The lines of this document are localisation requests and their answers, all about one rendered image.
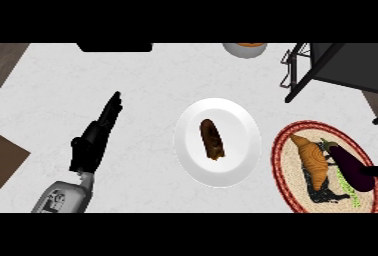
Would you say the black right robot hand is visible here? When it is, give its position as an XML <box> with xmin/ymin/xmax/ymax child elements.
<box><xmin>358</xmin><ymin>165</ymin><xmax>378</xmax><ymax>178</ymax></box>

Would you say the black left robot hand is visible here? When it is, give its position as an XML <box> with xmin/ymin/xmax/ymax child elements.
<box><xmin>67</xmin><ymin>90</ymin><xmax>125</xmax><ymax>174</ymax></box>

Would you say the orange croissant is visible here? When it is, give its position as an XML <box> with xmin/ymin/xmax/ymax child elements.
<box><xmin>287</xmin><ymin>133</ymin><xmax>330</xmax><ymax>192</ymax></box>

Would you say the round red-rimmed woven placemat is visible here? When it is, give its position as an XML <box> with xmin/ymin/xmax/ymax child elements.
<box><xmin>268</xmin><ymin>120</ymin><xmax>378</xmax><ymax>214</ymax></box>

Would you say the dark purple eggplant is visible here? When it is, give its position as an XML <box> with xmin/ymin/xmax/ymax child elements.
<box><xmin>320</xmin><ymin>140</ymin><xmax>378</xmax><ymax>193</ymax></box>

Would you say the brown wooden board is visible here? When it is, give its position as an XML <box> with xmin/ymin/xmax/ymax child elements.
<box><xmin>0</xmin><ymin>135</ymin><xmax>32</xmax><ymax>189</ymax></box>

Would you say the dark brown eclair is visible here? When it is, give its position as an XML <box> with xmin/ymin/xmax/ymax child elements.
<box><xmin>197</xmin><ymin>118</ymin><xmax>227</xmax><ymax>161</ymax></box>

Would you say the white oval plate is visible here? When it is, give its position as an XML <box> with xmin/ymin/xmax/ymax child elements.
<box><xmin>172</xmin><ymin>97</ymin><xmax>262</xmax><ymax>189</ymax></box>

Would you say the black appliance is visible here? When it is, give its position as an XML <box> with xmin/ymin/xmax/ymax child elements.
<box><xmin>75</xmin><ymin>42</ymin><xmax>155</xmax><ymax>53</ymax></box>

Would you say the grey bowl with orange content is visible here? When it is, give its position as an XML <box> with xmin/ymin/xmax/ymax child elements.
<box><xmin>221</xmin><ymin>42</ymin><xmax>268</xmax><ymax>60</ymax></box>

